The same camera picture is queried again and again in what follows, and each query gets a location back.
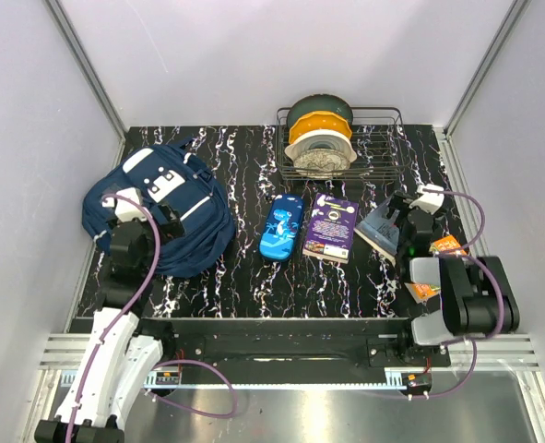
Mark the orange yellow paperback book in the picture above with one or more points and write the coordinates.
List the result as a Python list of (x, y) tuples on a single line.
[(425, 275)]

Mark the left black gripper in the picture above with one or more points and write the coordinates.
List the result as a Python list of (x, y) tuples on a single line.
[(172, 228)]

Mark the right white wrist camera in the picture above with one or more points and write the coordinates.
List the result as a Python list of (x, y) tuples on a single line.
[(430, 198)]

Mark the orange yellow plate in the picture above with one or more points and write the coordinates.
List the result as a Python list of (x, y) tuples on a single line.
[(317, 120)]

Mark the navy blue student backpack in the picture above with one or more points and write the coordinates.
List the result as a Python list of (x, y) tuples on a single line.
[(167, 174)]

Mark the dark green plate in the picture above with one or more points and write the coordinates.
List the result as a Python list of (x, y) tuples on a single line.
[(319, 102)]

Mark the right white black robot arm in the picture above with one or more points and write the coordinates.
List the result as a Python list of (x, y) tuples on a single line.
[(476, 301)]

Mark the black wire dish rack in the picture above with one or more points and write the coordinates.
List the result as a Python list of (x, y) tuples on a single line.
[(378, 141)]

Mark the dark blue 1984 book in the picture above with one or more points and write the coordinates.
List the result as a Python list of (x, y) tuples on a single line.
[(380, 231)]

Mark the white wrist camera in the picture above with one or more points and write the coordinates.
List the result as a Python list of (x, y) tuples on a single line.
[(127, 206), (430, 198)]

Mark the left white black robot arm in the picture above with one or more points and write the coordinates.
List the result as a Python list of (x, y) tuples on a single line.
[(122, 347)]

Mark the blue dinosaur pencil case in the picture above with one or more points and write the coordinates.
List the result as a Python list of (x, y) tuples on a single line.
[(282, 227)]

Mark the patterned beige plate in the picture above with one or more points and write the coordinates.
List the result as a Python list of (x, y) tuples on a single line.
[(321, 164)]

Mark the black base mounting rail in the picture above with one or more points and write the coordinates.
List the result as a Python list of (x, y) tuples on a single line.
[(284, 351)]

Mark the purple paperback book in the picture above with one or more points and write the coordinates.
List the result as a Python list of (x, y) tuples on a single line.
[(330, 229)]

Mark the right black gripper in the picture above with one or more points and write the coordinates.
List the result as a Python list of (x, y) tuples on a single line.
[(401, 202)]

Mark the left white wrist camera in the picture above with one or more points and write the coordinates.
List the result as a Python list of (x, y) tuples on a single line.
[(127, 206)]

